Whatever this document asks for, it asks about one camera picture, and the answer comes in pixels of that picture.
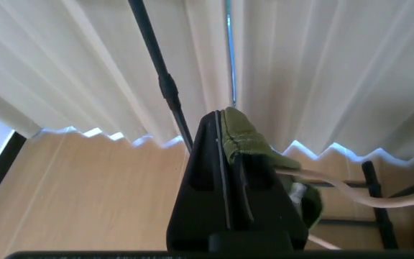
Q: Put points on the pink clothes hanger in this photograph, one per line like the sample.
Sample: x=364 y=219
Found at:
x=372 y=200

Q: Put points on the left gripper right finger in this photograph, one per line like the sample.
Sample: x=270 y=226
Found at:
x=275 y=216

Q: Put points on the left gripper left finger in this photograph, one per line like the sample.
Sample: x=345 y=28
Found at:
x=200 y=201

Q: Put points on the black clothes rack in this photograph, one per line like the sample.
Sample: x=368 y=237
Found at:
x=167 y=86

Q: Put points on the green printed t-shirt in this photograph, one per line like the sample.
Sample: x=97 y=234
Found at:
x=243 y=138

